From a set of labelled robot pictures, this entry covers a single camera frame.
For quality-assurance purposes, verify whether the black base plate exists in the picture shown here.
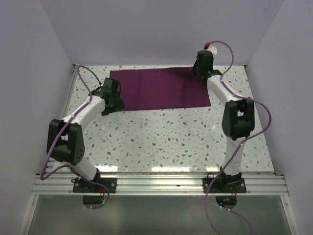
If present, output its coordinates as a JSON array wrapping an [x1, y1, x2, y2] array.
[[71, 177, 117, 193], [202, 177, 247, 193]]

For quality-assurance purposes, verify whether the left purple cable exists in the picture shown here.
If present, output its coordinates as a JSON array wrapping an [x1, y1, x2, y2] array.
[[39, 65, 110, 211]]

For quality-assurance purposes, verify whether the purple cloth wrap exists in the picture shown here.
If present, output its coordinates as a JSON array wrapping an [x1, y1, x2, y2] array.
[[110, 67, 211, 111]]

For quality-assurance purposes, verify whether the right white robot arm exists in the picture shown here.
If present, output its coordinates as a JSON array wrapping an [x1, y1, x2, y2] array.
[[191, 42, 255, 193]]

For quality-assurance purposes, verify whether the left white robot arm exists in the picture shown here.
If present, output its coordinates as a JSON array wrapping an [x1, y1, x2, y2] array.
[[47, 78, 125, 192]]

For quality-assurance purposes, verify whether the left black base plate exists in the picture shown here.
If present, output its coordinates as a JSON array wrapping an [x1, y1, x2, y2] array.
[[71, 177, 117, 193]]

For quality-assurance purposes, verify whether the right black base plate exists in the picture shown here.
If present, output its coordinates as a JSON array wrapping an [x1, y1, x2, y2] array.
[[202, 177, 247, 193]]

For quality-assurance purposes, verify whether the purple cable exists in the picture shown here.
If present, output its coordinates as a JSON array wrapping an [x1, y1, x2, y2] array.
[[204, 40, 272, 235], [39, 65, 110, 211]]

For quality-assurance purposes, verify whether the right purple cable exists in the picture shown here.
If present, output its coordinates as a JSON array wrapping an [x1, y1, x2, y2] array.
[[204, 40, 272, 235]]

